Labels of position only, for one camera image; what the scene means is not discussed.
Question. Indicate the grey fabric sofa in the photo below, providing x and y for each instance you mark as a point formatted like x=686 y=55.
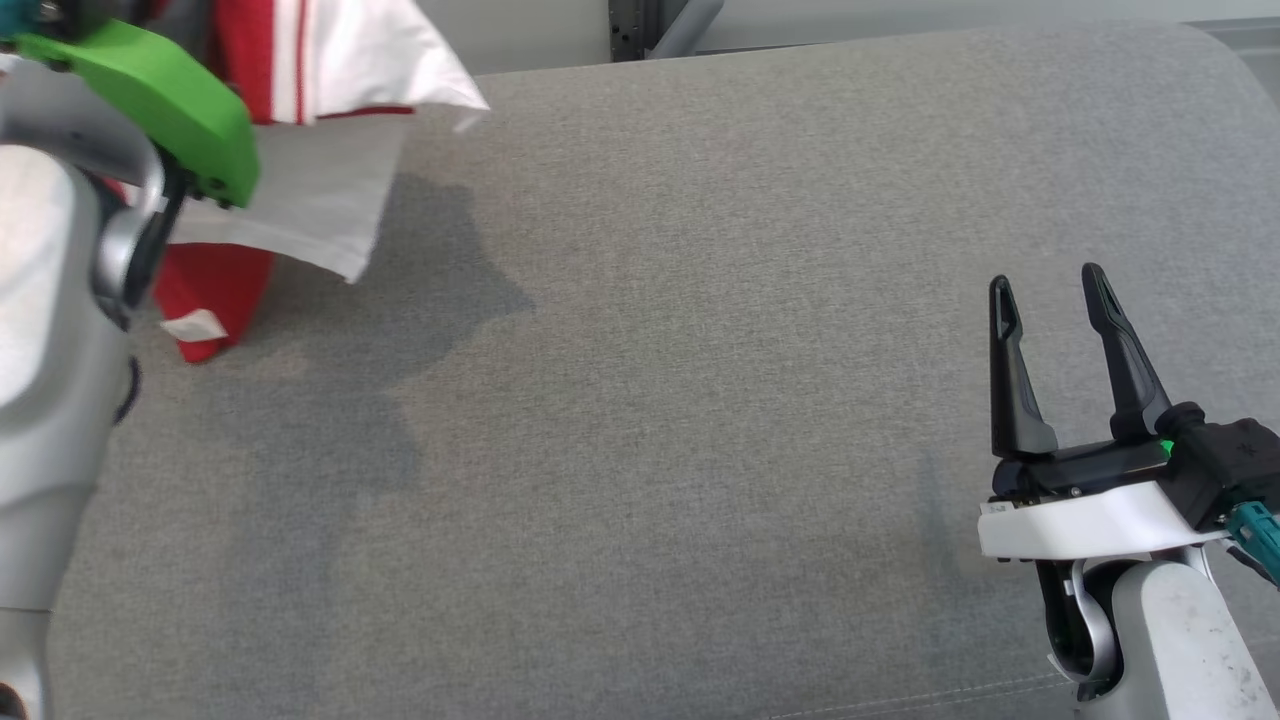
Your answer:
x=700 y=400

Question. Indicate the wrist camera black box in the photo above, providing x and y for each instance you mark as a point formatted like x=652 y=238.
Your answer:
x=105 y=10
x=1225 y=460

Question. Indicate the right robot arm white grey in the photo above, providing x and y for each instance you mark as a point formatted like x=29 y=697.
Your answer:
x=1170 y=640

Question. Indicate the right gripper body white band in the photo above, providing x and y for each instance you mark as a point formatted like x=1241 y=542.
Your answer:
x=1090 y=520

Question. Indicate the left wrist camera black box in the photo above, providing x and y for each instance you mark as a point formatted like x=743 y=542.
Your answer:
x=105 y=10

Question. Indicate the grey metal stand with bracket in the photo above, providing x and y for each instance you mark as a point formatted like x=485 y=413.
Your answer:
x=655 y=25

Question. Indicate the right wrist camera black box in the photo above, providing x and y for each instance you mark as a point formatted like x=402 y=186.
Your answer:
x=1225 y=460

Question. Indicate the red Bulls jersey white sleeves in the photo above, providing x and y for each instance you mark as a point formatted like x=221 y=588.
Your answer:
x=320 y=190

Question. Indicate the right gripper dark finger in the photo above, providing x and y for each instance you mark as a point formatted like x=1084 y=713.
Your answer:
x=1012 y=390
x=1125 y=360

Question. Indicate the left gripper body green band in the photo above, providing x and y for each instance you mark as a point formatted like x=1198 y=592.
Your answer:
x=170 y=100

